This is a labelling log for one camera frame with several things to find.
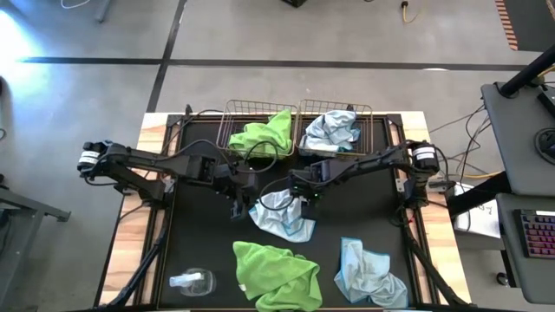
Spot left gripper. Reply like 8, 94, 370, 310
214, 162, 262, 221

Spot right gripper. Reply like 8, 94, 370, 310
289, 168, 325, 220

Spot light blue microfiber towel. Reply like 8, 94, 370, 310
333, 237, 409, 309
248, 188, 317, 244
298, 109, 362, 153

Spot green microfiber towel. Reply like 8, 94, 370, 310
232, 240, 324, 312
228, 108, 294, 158

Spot black table mat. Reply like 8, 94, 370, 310
158, 115, 420, 309

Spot clear spray bottle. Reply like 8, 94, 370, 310
168, 268, 218, 298

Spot grey power adapter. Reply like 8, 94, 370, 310
427, 177, 456, 194

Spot white box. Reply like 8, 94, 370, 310
450, 181, 502, 239

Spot grey metal table leg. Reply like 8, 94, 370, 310
0, 172, 73, 312

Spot grey desk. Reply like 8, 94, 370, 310
480, 81, 555, 305

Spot backlit keyboard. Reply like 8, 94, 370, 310
514, 208, 555, 260

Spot round black object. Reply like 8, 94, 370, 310
533, 127, 555, 166

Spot black pole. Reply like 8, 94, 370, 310
498, 42, 555, 99

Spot black floor mat orange stripes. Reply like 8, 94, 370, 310
493, 0, 555, 52

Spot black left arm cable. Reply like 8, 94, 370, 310
242, 140, 280, 174

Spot copper wire basket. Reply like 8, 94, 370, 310
296, 98, 375, 158
215, 99, 299, 159

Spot yellow cable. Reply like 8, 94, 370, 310
401, 0, 425, 25

